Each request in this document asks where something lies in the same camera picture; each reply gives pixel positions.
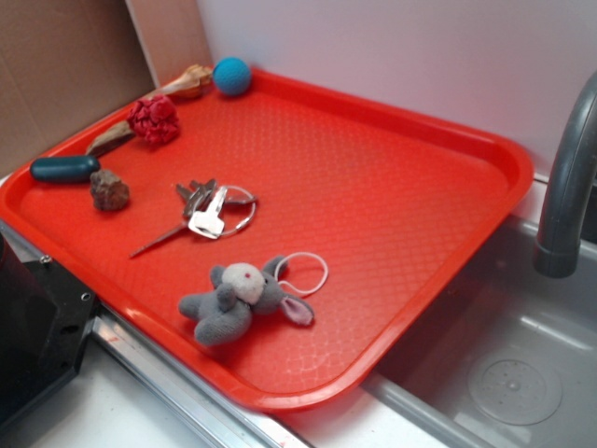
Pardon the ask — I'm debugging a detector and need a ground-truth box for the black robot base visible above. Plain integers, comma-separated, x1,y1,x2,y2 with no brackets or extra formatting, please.
1,238,98,431

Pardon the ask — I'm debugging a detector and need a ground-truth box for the red plastic tray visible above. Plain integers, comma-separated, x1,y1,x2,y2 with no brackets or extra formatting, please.
1,71,534,413

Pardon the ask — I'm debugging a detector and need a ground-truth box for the silver key bunch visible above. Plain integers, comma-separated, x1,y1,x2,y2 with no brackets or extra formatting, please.
129,179,258,259

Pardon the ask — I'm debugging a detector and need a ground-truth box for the gray plush elephant toy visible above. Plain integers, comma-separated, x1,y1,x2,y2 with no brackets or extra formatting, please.
178,252,329,346

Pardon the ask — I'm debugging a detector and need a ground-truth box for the blue textured ball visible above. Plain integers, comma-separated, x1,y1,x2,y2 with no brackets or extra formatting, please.
213,57,252,96

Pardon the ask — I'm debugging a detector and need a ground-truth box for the tan dried flower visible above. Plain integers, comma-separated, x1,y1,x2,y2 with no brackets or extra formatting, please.
146,64,213,98

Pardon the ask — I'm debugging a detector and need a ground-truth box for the brown rock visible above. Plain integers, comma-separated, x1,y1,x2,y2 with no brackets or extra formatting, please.
90,169,130,211

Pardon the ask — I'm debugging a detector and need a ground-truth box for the gray plastic sink basin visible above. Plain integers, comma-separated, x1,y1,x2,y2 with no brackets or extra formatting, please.
364,218,596,447

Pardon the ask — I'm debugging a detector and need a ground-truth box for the dark teal capsule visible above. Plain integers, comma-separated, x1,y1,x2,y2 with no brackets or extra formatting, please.
30,155,101,183

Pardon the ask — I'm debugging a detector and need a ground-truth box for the gray toy faucet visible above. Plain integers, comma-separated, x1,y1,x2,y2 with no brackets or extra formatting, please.
533,75,596,278

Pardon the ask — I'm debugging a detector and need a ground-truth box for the brown cardboard panel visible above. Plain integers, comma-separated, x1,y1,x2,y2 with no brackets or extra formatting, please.
1,1,154,175

